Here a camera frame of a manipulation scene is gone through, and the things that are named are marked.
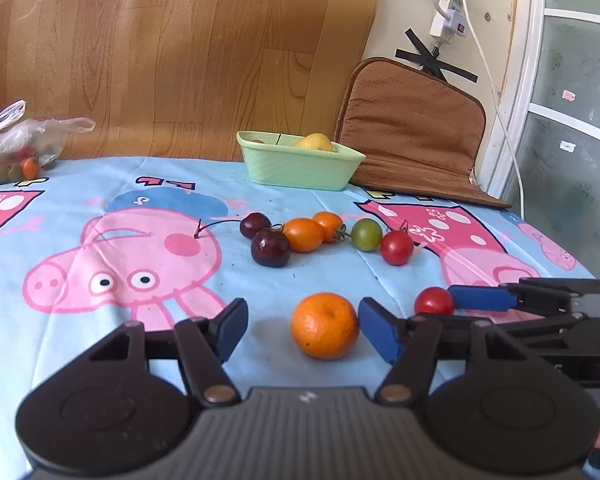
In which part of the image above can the large yellow grapefruit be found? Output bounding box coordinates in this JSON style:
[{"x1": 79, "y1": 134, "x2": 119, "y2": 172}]
[{"x1": 294, "y1": 133, "x2": 337, "y2": 154}]

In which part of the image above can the white power strip with cable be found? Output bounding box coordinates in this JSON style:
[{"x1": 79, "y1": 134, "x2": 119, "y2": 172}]
[{"x1": 430, "y1": 0, "x2": 525, "y2": 213}]

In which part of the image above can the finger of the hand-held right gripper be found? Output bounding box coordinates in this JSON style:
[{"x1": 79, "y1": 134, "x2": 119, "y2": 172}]
[
  {"x1": 440, "y1": 312, "x2": 589, "y2": 341},
  {"x1": 449, "y1": 277, "x2": 600, "y2": 314}
]

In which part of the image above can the white window frame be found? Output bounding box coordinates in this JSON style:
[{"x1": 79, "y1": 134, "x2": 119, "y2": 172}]
[{"x1": 475, "y1": 0, "x2": 600, "y2": 281}]

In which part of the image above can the black tape cross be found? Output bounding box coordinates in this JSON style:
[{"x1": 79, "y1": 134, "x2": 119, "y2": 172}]
[{"x1": 395, "y1": 28, "x2": 479, "y2": 84}]

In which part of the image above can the red cherry tomato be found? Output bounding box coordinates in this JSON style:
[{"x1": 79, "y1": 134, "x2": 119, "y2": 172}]
[
  {"x1": 414, "y1": 286, "x2": 456, "y2": 316},
  {"x1": 380, "y1": 220, "x2": 415, "y2": 266}
]

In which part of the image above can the orange cherry tomato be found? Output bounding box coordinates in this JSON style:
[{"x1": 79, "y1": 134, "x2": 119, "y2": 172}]
[
  {"x1": 282, "y1": 217, "x2": 325, "y2": 253},
  {"x1": 312, "y1": 211, "x2": 348, "y2": 243}
]

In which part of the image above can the light green plastic basin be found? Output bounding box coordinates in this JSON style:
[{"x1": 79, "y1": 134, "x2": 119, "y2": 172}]
[{"x1": 236, "y1": 130, "x2": 367, "y2": 192}]

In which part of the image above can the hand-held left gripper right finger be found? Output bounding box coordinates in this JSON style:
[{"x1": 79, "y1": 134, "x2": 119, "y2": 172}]
[{"x1": 358, "y1": 297, "x2": 531, "y2": 406}]

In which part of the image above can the wood pattern vinyl sheet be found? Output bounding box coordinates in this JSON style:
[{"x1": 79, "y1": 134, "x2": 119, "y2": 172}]
[{"x1": 0, "y1": 0, "x2": 382, "y2": 162}]

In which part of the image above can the printed cartoon blanket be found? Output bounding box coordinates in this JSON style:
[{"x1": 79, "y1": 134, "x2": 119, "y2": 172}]
[{"x1": 0, "y1": 155, "x2": 598, "y2": 480}]

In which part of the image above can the dark red cherry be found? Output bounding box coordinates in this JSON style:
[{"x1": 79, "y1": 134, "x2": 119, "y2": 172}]
[
  {"x1": 194, "y1": 212, "x2": 273, "y2": 241},
  {"x1": 251, "y1": 227, "x2": 291, "y2": 268}
]

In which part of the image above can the brown seat cushion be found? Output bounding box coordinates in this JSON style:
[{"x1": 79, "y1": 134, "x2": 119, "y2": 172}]
[{"x1": 333, "y1": 56, "x2": 512, "y2": 210}]

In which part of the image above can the green cherry tomato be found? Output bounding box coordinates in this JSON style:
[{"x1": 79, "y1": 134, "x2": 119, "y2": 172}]
[{"x1": 350, "y1": 218, "x2": 383, "y2": 252}]

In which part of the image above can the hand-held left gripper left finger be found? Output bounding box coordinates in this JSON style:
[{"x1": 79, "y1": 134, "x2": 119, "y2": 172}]
[{"x1": 87, "y1": 298, "x2": 249, "y2": 406}]

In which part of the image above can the clear plastic bag of tomatoes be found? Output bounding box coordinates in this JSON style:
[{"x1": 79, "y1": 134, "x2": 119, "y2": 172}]
[{"x1": 0, "y1": 100, "x2": 97, "y2": 187}]

